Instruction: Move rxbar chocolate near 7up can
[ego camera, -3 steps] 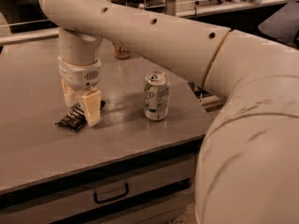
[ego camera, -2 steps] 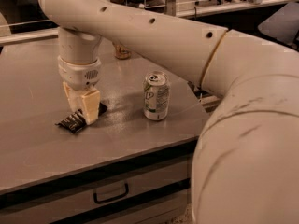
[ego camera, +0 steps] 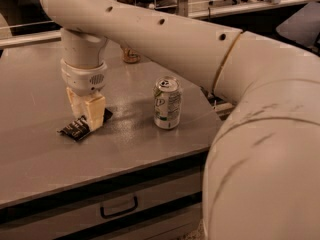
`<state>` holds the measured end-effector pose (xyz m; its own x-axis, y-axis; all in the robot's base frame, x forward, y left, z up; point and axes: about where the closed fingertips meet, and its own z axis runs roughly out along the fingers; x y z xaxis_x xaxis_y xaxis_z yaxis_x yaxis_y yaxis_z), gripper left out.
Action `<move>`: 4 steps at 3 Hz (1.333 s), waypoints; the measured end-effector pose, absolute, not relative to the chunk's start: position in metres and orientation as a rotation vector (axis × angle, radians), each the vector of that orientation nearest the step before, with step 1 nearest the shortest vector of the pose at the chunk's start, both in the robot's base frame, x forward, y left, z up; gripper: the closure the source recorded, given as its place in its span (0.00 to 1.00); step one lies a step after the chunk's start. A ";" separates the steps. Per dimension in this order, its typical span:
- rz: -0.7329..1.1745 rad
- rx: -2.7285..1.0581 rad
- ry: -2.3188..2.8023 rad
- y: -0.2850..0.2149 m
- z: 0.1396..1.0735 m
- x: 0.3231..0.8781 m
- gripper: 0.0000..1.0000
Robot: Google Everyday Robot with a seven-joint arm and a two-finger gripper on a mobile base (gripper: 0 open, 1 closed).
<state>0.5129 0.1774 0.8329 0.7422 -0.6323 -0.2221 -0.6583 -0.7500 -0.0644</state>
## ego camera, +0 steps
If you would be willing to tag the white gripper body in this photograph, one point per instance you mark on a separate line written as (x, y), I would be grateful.
(82, 79)

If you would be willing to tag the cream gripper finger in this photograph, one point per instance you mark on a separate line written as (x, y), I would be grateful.
(75, 103)
(93, 108)

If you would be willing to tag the dark chocolate rxbar wrapper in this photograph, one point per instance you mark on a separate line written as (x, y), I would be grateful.
(79, 129)

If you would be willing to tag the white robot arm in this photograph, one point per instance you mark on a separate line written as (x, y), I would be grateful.
(262, 173)

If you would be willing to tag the gold brown soda can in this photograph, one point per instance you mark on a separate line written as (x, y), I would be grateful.
(130, 56)

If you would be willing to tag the white green 7up can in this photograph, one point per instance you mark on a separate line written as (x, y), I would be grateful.
(167, 102)

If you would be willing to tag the grey drawer with black handle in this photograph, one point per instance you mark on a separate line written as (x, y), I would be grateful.
(150, 204)

